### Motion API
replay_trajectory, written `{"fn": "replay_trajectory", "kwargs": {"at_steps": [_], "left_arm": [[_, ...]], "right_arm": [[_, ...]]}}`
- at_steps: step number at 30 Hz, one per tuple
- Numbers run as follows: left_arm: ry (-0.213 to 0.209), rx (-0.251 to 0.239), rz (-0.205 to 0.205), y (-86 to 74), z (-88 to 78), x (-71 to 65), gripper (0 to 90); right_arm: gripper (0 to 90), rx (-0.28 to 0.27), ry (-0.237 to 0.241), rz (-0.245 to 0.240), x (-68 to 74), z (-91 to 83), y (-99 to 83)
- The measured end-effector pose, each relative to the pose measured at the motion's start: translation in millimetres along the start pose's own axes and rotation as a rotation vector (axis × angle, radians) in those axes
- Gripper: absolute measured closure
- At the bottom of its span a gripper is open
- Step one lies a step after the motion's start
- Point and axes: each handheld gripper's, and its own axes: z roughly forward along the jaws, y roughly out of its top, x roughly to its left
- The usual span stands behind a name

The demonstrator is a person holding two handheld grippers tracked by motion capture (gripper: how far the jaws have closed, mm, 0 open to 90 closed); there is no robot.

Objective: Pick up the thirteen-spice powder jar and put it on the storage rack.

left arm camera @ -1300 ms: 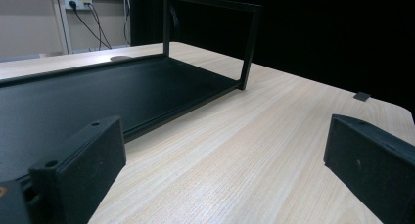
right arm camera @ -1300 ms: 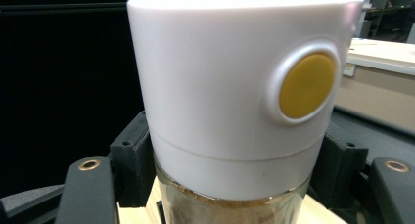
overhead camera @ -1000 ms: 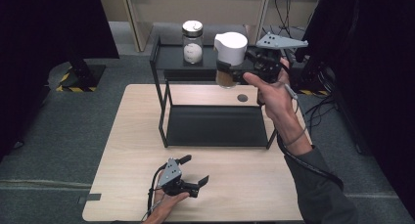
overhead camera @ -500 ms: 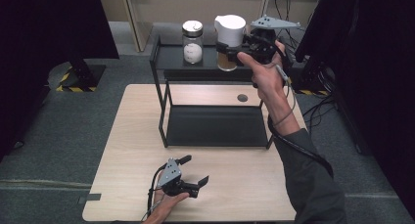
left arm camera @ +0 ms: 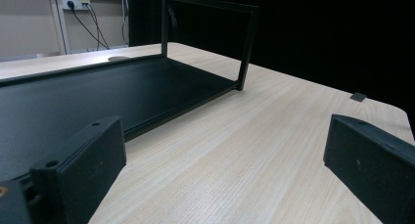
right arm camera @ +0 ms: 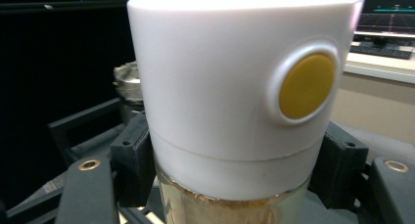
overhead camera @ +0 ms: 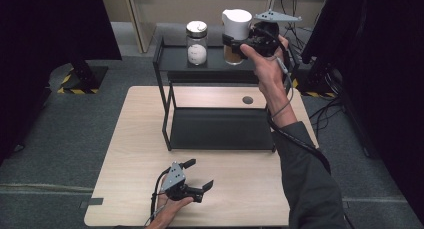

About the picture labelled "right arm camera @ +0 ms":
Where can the glass jar with silver lid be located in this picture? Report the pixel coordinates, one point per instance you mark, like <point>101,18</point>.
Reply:
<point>127,83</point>

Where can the white-edged office desk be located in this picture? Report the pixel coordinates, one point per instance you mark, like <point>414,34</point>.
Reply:
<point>375,69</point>

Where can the black keyboard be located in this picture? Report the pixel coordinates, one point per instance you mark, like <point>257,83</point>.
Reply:
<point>378,50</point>

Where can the computer monitor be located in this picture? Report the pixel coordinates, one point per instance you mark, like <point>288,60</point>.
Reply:
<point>385,18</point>

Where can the black metal shelf rack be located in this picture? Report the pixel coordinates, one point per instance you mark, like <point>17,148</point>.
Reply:
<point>65,127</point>

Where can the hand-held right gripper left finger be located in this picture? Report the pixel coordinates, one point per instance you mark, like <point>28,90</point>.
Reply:
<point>133,158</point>

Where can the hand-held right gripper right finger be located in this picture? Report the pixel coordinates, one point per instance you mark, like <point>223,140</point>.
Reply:
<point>342,165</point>

